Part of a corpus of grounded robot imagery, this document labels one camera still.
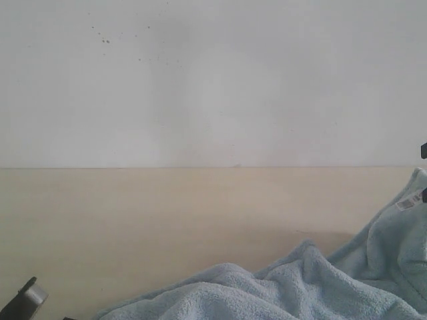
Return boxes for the light blue fluffy towel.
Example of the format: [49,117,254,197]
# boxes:
[97,168,426,319]

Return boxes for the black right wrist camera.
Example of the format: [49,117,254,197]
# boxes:
[420,143,427,159]

